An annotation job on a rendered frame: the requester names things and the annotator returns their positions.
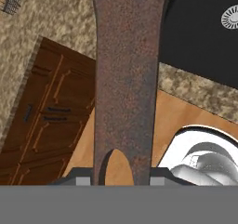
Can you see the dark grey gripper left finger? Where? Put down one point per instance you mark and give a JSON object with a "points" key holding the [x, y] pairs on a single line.
{"points": [[81, 173]]}

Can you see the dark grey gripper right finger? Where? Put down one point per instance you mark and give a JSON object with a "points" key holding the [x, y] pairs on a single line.
{"points": [[161, 173]]}

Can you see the rusty brown pan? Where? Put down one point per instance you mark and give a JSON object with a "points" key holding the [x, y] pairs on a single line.
{"points": [[125, 79]]}

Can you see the black sink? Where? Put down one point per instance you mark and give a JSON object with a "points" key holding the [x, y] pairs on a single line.
{"points": [[195, 48]]}

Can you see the white round sink drain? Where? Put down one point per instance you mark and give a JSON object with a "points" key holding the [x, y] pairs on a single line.
{"points": [[231, 17]]}

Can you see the brown wooden cupboard door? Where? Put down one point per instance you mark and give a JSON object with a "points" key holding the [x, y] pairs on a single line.
{"points": [[74, 82], [52, 147]]}

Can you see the white and black round object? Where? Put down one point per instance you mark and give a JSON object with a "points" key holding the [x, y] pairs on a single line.
{"points": [[204, 159]]}

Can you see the brown wooden drawer front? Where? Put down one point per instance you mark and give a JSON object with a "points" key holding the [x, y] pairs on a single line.
{"points": [[32, 88]]}

